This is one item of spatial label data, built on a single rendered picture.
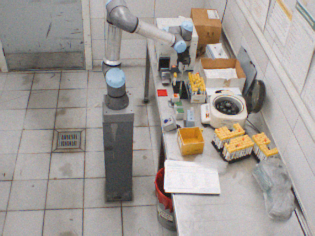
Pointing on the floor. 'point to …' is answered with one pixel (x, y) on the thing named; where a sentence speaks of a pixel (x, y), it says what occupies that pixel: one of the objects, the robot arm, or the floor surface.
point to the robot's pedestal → (118, 159)
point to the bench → (171, 153)
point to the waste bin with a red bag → (164, 203)
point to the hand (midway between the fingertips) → (182, 70)
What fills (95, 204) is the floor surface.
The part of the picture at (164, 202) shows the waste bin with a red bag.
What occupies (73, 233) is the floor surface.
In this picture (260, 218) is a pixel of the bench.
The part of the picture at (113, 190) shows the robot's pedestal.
